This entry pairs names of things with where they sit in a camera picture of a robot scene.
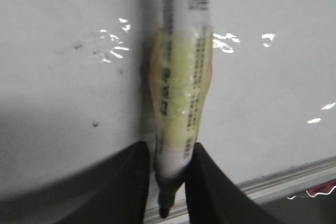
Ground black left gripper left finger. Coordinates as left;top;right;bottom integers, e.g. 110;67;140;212
1;142;150;223

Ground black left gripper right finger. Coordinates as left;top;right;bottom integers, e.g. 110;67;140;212
185;143;282;224

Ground white taped whiteboard marker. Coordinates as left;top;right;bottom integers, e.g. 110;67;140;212
149;0;213;219

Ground white whiteboard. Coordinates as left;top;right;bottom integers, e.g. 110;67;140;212
1;0;335;223

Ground pink eraser strip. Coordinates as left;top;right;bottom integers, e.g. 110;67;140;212
287;179;335;200

